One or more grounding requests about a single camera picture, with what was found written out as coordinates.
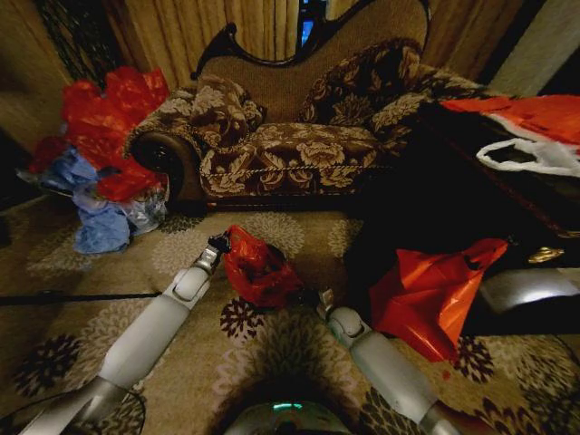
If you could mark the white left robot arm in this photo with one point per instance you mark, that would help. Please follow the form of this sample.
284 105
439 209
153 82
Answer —
149 326

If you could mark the pile of blue bags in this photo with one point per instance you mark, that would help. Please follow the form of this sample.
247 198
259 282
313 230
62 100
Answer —
102 217

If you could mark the red plastic garbage bag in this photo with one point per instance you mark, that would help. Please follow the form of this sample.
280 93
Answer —
254 276

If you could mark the crumpled red bag, loose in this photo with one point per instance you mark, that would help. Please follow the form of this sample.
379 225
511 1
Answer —
421 299

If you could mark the dark wooden coffee table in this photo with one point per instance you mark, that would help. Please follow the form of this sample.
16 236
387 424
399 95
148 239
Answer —
453 199

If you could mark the pile of red bags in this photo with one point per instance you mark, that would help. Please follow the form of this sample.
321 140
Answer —
109 122

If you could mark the gold table ornament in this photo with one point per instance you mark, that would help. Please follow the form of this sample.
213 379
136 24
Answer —
545 254

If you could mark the flat red plastic bag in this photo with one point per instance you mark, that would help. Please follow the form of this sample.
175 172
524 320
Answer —
530 115

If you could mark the beige pleated curtain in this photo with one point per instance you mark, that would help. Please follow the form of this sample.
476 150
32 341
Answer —
181 31

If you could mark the white robot front shell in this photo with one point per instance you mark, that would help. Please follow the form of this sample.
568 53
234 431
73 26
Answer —
285 419

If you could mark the floral beige rug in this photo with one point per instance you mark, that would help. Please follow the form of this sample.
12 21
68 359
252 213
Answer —
190 376

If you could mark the floral brown chaise sofa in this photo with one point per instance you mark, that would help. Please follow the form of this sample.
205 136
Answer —
299 154

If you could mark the dark lace curtain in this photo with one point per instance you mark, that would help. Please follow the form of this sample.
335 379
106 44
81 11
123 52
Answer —
74 41

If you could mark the white plastic bag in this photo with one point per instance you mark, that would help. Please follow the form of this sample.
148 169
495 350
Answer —
544 158

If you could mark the floral bolster cushion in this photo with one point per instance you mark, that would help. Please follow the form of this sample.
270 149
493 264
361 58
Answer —
362 86

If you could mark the floral square cushion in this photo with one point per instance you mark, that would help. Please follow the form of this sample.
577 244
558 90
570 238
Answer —
222 111

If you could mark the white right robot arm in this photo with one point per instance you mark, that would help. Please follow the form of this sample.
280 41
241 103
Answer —
385 362

